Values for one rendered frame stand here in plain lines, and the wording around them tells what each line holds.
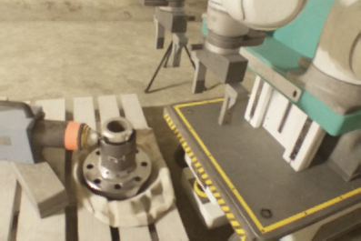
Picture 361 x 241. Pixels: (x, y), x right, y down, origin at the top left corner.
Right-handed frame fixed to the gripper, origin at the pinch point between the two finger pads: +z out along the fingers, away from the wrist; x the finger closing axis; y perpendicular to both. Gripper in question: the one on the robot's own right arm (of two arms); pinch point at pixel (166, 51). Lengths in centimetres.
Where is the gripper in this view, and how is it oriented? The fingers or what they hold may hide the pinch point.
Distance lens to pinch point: 89.7
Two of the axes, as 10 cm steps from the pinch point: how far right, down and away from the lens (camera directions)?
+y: 9.1, -1.4, 4.0
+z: -1.2, 8.2, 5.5
